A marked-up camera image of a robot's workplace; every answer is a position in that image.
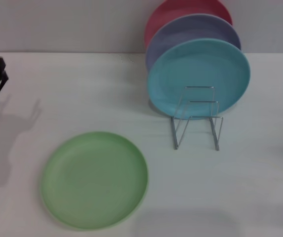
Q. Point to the green round plate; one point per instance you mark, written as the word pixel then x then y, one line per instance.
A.
pixel 94 182

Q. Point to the red round plate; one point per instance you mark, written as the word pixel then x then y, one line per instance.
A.
pixel 181 10

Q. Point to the purple round plate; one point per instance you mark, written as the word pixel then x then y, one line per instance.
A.
pixel 193 32

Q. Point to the cyan round plate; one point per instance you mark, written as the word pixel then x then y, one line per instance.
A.
pixel 198 69

